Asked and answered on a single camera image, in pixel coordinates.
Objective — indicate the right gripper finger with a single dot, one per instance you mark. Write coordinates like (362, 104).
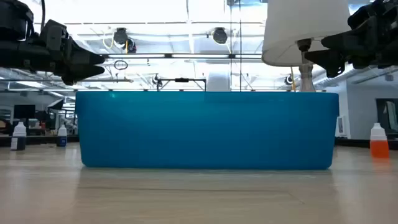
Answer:
(329, 62)
(354, 37)

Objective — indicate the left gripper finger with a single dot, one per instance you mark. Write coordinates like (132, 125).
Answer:
(87, 57)
(84, 72)

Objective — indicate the small dark blue dropper bottle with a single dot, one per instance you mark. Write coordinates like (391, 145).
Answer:
(62, 141)

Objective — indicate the small black dropper bottle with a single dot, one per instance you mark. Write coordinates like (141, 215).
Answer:
(18, 143)

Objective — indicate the small orange dropper bottle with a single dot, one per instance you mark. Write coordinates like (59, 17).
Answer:
(379, 149)

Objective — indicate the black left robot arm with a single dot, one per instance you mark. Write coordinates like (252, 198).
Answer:
(15, 53)

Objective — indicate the grey horizontal pipe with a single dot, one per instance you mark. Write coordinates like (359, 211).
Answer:
(109, 80)

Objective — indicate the silver lamp base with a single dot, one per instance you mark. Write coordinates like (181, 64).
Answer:
(306, 77)

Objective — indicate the black ceiling spotlight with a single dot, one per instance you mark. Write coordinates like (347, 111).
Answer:
(219, 35)
(288, 80)
(156, 80)
(120, 35)

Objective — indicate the black softbox light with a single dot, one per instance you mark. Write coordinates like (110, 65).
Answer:
(57, 104)

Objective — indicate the black computer monitor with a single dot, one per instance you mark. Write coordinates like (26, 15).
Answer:
(24, 111)

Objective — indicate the dark framed window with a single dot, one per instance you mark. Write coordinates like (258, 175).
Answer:
(381, 124)

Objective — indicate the blue plastic bin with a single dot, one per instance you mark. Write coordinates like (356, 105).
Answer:
(205, 130)

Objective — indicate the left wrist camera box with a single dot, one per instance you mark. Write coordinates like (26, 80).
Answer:
(54, 35)

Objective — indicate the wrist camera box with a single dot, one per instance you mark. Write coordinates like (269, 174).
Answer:
(54, 35)
(379, 12)

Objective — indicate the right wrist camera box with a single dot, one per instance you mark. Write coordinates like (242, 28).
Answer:
(379, 12)

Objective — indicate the overhead black frame bar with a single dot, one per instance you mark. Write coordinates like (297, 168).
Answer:
(186, 56)

